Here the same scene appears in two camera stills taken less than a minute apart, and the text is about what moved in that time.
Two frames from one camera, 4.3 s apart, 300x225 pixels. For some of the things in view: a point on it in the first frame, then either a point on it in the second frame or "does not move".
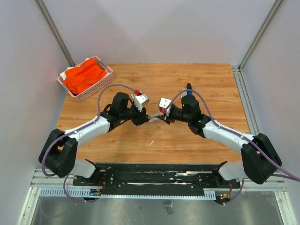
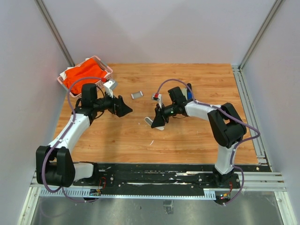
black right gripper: (168, 119) → (159, 120)
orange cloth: (77, 78) does not move
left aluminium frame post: (55, 31) does not move
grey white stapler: (184, 93) does not move
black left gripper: (141, 117) → (121, 108)
